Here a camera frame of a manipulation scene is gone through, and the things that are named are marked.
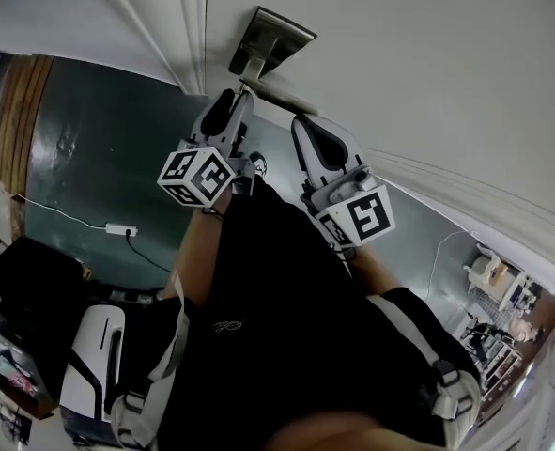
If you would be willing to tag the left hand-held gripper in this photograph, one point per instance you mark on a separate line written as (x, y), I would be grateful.
(197, 176)

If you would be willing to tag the person's right forearm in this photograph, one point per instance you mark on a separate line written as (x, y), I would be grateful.
(373, 270)

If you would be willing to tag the person's face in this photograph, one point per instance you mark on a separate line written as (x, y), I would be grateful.
(343, 435)

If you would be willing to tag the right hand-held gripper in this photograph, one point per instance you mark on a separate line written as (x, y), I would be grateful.
(361, 214)

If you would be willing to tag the person's black shirt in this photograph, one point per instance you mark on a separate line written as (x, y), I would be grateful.
(296, 308)

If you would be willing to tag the black white shoe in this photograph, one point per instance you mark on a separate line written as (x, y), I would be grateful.
(259, 163)

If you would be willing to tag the black bag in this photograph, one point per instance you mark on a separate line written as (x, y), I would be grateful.
(28, 299)

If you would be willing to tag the person's left forearm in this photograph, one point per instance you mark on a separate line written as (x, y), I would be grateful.
(195, 261)

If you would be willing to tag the white cabinet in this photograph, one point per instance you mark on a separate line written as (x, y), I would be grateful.
(519, 291)

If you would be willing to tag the white ornate chair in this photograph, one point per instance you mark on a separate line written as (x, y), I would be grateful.
(483, 268)

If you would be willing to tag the white power strip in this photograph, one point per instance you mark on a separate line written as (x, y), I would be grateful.
(121, 229)

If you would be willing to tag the white storage shelf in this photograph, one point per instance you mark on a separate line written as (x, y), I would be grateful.
(502, 369)

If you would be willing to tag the black wrist band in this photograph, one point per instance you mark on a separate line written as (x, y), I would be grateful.
(212, 213)
(343, 252)

